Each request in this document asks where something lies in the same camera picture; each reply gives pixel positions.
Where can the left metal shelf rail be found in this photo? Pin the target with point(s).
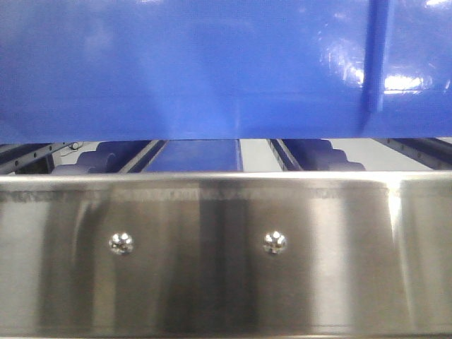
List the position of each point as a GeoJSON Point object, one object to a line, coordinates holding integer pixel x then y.
{"type": "Point", "coordinates": [17, 156]}

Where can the blue plastic bin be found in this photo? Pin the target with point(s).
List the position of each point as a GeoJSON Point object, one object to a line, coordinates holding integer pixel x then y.
{"type": "Point", "coordinates": [131, 70]}

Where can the right panel screw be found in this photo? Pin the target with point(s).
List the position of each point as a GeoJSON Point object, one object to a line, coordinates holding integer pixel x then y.
{"type": "Point", "coordinates": [274, 242]}

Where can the center-right metal rail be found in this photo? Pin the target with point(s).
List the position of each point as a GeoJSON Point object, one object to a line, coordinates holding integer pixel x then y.
{"type": "Point", "coordinates": [285, 158]}

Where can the right metal shelf rail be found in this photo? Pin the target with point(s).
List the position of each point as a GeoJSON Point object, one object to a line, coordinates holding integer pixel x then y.
{"type": "Point", "coordinates": [431, 152]}

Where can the left panel screw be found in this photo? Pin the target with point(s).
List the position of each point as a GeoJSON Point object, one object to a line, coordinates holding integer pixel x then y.
{"type": "Point", "coordinates": [121, 243]}

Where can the panel screw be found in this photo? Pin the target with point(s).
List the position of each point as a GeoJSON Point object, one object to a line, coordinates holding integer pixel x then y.
{"type": "Point", "coordinates": [121, 243]}
{"type": "Point", "coordinates": [274, 242]}

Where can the center-left metal rail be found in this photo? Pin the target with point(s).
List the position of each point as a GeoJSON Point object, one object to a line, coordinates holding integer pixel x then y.
{"type": "Point", "coordinates": [139, 157]}

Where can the stainless steel cart panel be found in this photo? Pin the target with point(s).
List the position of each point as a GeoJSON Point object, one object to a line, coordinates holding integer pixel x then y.
{"type": "Point", "coordinates": [368, 255]}

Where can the metal shelf rail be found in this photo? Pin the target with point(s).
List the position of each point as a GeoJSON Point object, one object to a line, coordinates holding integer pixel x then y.
{"type": "Point", "coordinates": [17, 156]}
{"type": "Point", "coordinates": [431, 152]}

